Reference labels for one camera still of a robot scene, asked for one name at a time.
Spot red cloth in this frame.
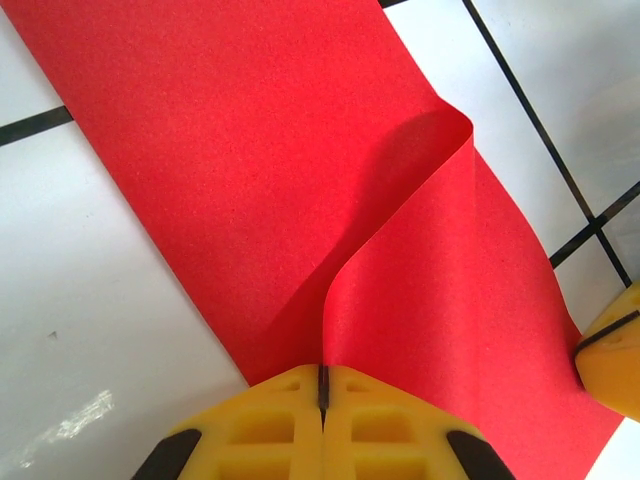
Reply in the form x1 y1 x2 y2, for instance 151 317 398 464
0 0 624 480

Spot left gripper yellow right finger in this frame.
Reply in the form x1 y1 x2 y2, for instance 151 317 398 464
323 364 516 480

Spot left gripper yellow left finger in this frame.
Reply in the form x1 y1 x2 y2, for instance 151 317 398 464
132 363 325 480

